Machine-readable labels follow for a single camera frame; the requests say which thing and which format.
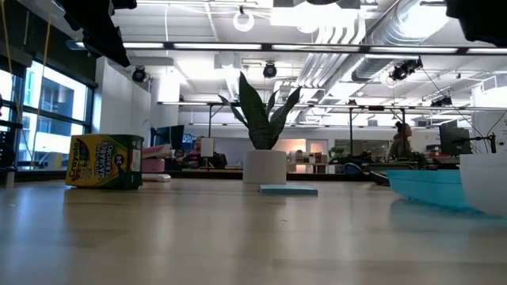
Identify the blue sticky note pad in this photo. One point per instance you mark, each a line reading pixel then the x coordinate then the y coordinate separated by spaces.
pixel 288 190

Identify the yellow green crayon box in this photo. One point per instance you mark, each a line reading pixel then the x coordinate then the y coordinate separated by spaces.
pixel 103 162

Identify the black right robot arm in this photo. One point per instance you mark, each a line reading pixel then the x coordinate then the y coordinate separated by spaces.
pixel 483 20

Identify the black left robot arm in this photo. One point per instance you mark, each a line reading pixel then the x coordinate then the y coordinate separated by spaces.
pixel 99 27

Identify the pink highlighter pack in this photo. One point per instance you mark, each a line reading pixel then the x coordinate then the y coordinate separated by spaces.
pixel 154 164

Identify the potted plant white pot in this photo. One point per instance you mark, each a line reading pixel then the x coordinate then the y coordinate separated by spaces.
pixel 264 166

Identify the white sign board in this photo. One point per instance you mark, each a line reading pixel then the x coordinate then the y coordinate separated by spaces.
pixel 207 147

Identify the wooden shelf with items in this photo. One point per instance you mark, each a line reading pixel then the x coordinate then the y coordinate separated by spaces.
pixel 309 162

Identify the person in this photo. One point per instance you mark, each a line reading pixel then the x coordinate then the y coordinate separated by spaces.
pixel 400 146
pixel 195 156

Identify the black computer monitor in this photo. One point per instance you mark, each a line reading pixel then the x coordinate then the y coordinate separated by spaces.
pixel 170 136
pixel 453 138

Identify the long ceiling light bar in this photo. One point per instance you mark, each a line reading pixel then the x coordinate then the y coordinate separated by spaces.
pixel 218 46

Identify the large window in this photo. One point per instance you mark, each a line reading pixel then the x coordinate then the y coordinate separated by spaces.
pixel 59 99

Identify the black aluminium table frame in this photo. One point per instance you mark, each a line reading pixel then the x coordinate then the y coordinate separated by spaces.
pixel 222 174

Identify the black ceiling camera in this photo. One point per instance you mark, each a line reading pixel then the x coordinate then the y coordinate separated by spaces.
pixel 269 70
pixel 139 74

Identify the distant black workstation frame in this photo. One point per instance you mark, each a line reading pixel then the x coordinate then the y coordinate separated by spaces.
pixel 351 130

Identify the black camera on mount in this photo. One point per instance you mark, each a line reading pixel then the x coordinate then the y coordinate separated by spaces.
pixel 404 69

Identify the silver ventilation duct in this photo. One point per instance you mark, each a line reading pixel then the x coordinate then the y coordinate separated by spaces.
pixel 396 23

